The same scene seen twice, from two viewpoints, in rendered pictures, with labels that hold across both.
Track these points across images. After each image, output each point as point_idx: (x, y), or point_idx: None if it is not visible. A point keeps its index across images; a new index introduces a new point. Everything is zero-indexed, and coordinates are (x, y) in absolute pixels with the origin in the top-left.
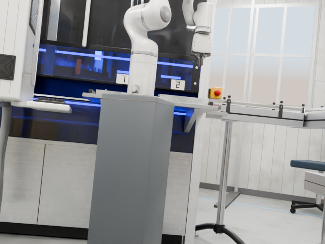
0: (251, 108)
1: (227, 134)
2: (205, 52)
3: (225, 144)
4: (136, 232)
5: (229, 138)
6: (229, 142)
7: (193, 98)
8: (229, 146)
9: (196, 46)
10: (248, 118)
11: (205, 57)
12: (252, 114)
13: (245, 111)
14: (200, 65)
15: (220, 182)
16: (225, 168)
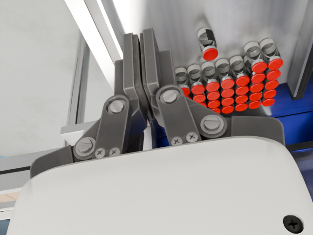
0: (7, 189)
1: (75, 121)
2: (89, 166)
3: (78, 104)
4: None
5: (68, 117)
6: (69, 110)
7: None
8: (70, 102)
9: (248, 217)
10: (18, 162)
11: (93, 127)
12: (7, 172)
13: (22, 176)
14: (136, 38)
15: (87, 47)
16: (79, 65)
